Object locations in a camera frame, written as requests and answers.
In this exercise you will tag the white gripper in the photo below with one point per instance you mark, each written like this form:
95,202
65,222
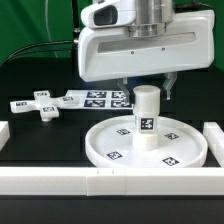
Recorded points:
105,54

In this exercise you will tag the white round table top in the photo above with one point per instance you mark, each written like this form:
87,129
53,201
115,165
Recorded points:
113,143

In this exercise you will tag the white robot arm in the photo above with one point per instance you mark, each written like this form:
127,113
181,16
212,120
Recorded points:
142,18

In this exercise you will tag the white marker sheet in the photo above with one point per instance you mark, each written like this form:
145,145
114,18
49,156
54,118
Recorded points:
94,99

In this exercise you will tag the white right fence block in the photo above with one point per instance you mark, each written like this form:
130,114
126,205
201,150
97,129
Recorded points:
215,138

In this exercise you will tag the white fence block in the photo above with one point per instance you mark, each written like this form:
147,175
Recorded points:
215,138
4,133

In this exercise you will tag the white cross-shaped table base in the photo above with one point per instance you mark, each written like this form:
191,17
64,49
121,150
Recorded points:
45,104

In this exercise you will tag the white front fence bar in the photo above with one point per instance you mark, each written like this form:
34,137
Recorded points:
111,181

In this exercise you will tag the white left fence block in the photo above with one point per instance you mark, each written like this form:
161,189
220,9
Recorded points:
4,133

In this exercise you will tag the black upright cable connector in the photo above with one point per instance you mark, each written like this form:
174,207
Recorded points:
76,20

